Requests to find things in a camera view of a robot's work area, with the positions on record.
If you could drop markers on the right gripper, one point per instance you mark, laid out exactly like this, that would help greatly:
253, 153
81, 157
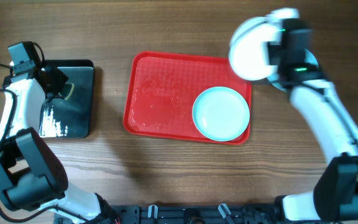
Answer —
277, 48

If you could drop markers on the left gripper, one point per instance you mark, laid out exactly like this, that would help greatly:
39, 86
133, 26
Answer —
53, 78

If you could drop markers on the green and yellow sponge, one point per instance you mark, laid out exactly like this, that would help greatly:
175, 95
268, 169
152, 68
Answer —
67, 91

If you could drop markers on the white round plate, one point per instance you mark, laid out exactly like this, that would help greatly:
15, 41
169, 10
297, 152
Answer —
248, 52

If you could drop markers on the light blue plate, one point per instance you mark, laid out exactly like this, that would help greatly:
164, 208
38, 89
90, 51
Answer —
309, 59
221, 114

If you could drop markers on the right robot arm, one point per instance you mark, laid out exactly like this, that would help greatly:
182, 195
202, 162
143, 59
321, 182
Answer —
335, 196

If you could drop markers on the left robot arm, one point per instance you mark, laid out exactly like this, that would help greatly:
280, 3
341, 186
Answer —
32, 179

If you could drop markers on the black rectangular water tray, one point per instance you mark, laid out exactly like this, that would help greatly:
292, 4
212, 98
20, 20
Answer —
70, 118

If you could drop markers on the red plastic tray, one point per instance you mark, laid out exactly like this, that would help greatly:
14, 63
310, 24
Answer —
163, 88

